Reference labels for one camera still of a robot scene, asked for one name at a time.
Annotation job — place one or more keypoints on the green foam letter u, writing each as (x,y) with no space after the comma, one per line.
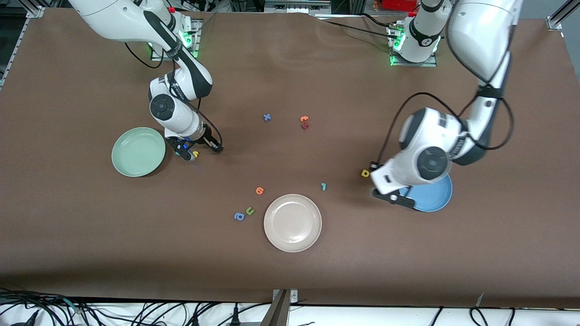
(247,211)

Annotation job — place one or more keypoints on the metal table bracket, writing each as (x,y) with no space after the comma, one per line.
(283,312)

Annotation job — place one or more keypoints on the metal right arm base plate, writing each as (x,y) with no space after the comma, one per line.
(198,45)

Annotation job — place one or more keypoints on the white paper scrap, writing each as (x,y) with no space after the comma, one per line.
(479,299)

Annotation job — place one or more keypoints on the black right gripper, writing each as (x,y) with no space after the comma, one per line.
(209,140)

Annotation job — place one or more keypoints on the green plate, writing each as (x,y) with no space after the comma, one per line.
(138,151)

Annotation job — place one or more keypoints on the blue foam letter a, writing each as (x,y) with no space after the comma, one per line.
(243,217)

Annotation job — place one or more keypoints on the beige plate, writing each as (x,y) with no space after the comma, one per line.
(292,222)

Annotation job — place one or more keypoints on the red box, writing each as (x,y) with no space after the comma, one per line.
(398,4)

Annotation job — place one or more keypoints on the grey metal frame box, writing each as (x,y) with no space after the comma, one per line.
(294,7)

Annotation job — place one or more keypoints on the black power plug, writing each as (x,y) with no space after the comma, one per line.
(234,315)
(195,318)

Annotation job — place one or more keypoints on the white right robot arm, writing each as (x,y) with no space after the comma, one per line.
(113,18)

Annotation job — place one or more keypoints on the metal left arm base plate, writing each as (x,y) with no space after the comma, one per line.
(426,64)

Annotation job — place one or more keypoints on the blue plate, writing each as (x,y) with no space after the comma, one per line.
(435,194)

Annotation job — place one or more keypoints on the aluminium frame corner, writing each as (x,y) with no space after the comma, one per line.
(35,11)
(555,21)

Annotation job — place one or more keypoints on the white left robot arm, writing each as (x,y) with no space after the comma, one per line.
(480,36)

